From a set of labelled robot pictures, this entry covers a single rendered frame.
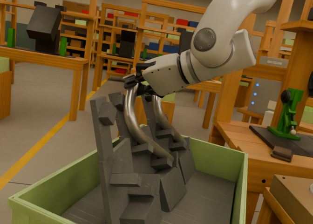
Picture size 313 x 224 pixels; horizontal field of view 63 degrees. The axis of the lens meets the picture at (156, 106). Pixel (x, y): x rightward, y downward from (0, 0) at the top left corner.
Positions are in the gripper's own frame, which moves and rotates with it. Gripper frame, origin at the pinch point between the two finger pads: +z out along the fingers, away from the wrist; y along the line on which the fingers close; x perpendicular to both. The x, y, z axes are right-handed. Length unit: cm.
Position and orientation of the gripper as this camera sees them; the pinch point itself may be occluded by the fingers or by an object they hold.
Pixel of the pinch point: (135, 86)
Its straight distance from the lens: 71.2
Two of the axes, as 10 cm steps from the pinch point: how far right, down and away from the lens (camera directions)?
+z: -8.5, 2.5, 4.6
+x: -1.2, 7.7, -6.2
